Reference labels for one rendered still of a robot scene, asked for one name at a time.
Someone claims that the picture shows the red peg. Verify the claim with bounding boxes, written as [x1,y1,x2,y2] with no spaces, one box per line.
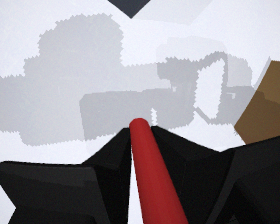
[129,119,189,224]

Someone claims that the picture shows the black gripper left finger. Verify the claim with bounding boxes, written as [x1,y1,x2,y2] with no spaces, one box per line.
[0,128,132,224]

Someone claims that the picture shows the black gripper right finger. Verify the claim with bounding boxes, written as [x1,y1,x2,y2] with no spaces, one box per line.
[151,127,280,224]

